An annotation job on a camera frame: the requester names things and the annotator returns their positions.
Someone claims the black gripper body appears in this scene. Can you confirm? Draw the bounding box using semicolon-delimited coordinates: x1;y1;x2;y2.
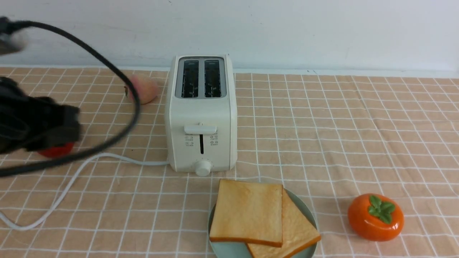
0;77;82;154

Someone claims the toasted bread slice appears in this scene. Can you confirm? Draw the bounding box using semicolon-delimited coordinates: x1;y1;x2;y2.
209;179;283;248
246;189;321;258

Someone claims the pink toy peach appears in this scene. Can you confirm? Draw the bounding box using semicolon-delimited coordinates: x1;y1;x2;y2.
128;75;160;105

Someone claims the white two-slot toaster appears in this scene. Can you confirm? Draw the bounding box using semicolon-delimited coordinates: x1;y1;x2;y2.
164;54;238;177

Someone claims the beige checkered tablecloth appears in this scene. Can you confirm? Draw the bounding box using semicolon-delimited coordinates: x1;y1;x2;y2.
1;73;459;258

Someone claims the orange toy persimmon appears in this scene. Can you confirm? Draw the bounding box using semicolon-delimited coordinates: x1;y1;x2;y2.
347;193;405;242

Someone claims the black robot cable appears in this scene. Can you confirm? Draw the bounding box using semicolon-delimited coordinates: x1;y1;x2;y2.
0;16;141;178

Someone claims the white toaster power cord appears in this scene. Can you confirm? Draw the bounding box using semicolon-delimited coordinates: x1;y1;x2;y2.
0;153;171;230

